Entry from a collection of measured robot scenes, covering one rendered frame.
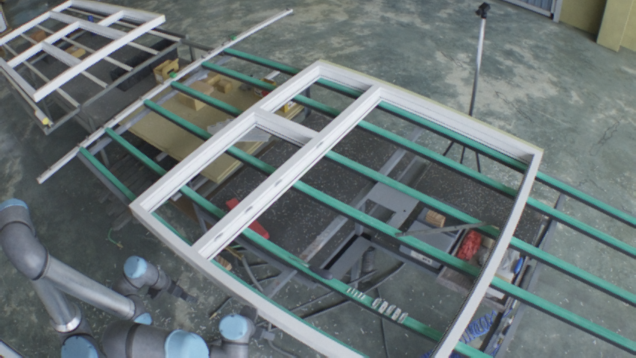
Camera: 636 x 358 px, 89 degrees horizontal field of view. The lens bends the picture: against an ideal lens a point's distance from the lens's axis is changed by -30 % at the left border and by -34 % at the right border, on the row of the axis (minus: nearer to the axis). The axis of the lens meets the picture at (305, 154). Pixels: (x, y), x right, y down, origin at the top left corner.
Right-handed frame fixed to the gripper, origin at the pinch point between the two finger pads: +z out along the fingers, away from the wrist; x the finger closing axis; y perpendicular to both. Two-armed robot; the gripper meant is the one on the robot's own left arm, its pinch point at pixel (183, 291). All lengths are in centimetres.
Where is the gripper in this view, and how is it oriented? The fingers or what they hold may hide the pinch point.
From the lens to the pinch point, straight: 186.6
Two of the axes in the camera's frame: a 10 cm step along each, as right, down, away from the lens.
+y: 5.0, -8.2, 2.8
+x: -7.8, -2.8, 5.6
